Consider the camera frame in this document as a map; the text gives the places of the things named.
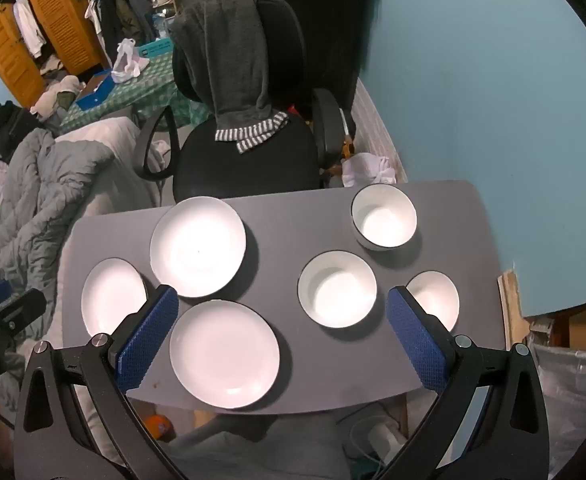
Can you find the green checkered blanket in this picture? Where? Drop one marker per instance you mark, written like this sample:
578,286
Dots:
128,97

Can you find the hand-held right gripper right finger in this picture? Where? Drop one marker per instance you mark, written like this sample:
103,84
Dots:
415,345

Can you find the grey quilted comforter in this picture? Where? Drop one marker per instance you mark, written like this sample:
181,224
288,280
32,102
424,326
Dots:
33,195

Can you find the white plastic bag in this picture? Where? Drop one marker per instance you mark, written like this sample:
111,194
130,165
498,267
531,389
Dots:
128,60
368,169

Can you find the wooden louvred wardrobe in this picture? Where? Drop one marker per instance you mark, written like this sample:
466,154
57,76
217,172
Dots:
33,35

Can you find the white hanging shirt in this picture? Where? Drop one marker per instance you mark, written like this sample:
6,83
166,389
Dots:
29,27

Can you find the black hanging clothes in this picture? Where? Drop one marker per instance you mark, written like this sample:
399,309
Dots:
318,15

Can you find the orange ball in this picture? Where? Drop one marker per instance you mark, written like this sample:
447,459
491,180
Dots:
159,426

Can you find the wooden plank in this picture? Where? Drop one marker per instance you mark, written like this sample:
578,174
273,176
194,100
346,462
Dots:
510,305

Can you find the black office chair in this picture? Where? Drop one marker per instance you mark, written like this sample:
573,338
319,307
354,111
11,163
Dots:
253,150

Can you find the grey hoodie striped cuffs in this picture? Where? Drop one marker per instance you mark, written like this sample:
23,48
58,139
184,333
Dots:
223,60

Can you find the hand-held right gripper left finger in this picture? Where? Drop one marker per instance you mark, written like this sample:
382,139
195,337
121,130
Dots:
145,340

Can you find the white duvet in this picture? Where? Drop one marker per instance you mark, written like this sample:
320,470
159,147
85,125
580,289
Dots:
123,160

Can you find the clothes rack with jackets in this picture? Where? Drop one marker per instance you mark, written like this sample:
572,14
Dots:
123,15

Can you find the white plate black rim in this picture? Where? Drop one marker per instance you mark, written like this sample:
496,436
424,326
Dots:
114,296
198,246
224,354

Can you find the clear plastic bag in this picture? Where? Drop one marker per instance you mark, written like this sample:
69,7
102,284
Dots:
573,400

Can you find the cardboard box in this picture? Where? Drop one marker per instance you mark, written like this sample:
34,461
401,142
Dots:
580,320

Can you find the beige clothes pile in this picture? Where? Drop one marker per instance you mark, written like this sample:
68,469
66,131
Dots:
59,94

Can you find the blue flat box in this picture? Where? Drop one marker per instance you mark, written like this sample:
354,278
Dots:
95,91

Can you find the white bowl black rim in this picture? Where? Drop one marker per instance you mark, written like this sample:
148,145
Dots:
435,297
337,289
384,217

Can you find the orange yellow toy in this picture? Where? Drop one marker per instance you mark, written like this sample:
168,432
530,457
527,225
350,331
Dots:
347,147

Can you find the black clothes pile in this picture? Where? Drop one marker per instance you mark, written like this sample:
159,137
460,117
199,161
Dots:
0,130

